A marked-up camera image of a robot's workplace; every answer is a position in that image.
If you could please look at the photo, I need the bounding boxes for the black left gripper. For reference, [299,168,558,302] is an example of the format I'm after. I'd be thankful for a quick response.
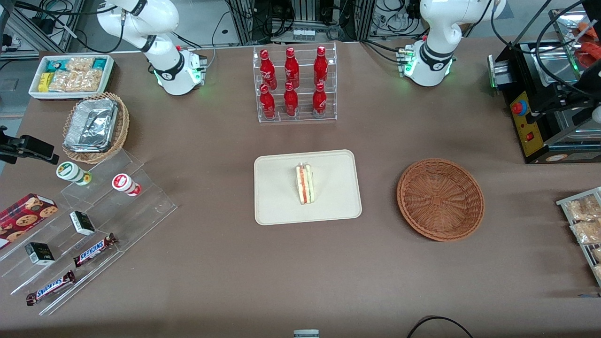
[547,61,601,113]

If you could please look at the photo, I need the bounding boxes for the triangular sandwich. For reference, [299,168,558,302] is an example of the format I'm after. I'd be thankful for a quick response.
[295,162,314,205]

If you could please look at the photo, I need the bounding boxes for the tray of packaged snacks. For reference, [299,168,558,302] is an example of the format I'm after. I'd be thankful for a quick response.
[556,187,601,287]

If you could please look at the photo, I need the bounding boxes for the round brown wicker basket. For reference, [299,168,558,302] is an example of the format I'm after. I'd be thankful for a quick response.
[397,159,485,242]

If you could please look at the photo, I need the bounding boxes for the beige plastic tray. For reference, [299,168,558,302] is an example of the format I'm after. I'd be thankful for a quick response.
[254,149,362,226]

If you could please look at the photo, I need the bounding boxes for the oval tan wicker basket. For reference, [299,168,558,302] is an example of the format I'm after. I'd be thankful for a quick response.
[62,92,130,164]

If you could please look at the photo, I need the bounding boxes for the stainless steel pan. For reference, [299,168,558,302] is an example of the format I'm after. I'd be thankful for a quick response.
[549,110,599,141]
[534,46,583,86]

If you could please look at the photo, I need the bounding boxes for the orange fried food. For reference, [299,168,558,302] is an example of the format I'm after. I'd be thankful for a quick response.
[577,21,601,66]

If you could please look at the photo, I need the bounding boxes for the black food warmer machine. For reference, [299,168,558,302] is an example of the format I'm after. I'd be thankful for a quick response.
[487,8,601,164]

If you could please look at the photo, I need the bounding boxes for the red cola bottle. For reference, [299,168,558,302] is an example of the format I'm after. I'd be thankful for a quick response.
[312,82,327,118]
[260,84,276,120]
[314,46,328,86]
[284,82,299,117]
[260,49,277,90]
[285,47,300,89]

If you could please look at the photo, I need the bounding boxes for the clear acrylic bottle rack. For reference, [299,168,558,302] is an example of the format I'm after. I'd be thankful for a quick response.
[253,42,338,123]

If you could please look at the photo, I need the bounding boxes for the clear acrylic step display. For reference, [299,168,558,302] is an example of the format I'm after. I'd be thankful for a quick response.
[0,149,178,316]

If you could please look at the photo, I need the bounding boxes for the red-lid white cup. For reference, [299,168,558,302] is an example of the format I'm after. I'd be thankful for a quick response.
[112,173,141,197]

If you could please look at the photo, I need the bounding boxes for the silver foil container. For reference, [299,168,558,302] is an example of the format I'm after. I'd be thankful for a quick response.
[64,98,119,153]

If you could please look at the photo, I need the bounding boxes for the clear bag of crackers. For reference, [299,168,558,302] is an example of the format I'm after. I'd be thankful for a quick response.
[66,57,94,72]
[49,70,103,92]

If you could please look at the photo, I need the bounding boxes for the brown Snickers bar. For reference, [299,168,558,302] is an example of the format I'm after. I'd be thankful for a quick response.
[26,270,76,306]
[73,233,118,268]

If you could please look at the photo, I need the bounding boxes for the small black box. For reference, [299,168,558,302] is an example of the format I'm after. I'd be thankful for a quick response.
[25,242,55,266]
[69,211,96,236]

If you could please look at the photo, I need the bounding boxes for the green-lid white cup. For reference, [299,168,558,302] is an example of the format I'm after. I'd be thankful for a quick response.
[56,161,92,186]

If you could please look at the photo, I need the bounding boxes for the white rectangular snack bin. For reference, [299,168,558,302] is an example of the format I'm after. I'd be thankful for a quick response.
[28,54,115,101]

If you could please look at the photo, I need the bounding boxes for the red cookie box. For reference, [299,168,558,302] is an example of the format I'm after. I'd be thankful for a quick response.
[0,193,59,249]

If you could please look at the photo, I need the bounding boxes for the black cable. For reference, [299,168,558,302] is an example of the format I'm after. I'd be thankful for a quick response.
[407,316,474,338]

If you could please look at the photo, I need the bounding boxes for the aluminium frame rack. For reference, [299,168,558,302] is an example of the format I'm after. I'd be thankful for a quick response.
[225,0,376,45]

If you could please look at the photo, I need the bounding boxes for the black camera clamp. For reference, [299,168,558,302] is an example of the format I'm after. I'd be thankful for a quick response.
[0,126,60,165]

